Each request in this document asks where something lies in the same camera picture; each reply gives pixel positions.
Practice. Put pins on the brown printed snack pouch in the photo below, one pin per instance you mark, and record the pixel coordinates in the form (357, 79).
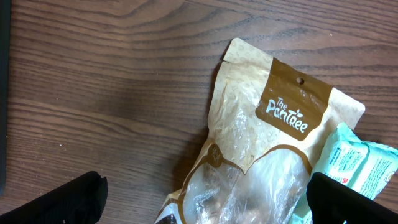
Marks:
(268, 124)

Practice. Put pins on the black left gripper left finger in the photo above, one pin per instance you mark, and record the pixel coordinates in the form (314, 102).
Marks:
(81, 201)

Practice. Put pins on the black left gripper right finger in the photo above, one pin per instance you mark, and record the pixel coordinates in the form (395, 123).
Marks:
(332, 202)

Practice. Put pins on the mint green snack packet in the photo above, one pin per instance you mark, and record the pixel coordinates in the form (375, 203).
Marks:
(363, 166)

